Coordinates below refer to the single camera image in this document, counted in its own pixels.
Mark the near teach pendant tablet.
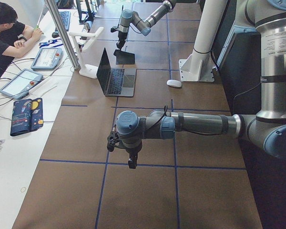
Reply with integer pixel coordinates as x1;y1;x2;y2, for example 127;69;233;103
0;69;43;100

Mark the person in black shirt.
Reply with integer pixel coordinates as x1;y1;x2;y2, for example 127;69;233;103
0;2;43;78

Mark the grey laptop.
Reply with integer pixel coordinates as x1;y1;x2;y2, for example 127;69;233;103
96;48;136;97

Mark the white computer mouse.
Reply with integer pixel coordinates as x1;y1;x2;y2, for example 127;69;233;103
166;79;182;88

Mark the black mouse pad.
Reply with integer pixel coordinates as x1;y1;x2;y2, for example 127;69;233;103
113;49;135;65

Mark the aluminium frame post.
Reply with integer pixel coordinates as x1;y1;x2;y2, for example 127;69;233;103
44;0;80;70

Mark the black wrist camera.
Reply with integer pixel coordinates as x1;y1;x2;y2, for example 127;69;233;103
107;131;120;152
110;26;119;33

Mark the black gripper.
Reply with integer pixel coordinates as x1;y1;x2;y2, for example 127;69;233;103
126;143;142;169
116;31;127;49

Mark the blue lanyard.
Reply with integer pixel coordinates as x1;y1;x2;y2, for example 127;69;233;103
39;39;63;48

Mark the teach pendant tablet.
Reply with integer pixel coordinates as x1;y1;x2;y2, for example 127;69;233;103
0;69;43;100
31;48;62;71

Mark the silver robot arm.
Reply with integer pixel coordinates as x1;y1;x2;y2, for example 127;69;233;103
107;0;286;168
111;0;176;50

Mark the far teach pendant tablet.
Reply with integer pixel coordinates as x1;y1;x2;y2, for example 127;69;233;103
31;48;62;71

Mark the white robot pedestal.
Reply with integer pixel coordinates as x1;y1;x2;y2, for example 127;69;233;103
179;0;228;82

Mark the white desk lamp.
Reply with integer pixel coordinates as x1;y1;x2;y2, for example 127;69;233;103
68;26;104;79

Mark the dark blue space-print pouch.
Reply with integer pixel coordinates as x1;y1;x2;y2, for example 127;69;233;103
10;98;43;136

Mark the black keyboard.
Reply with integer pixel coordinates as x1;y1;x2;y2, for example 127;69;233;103
59;11;71;31

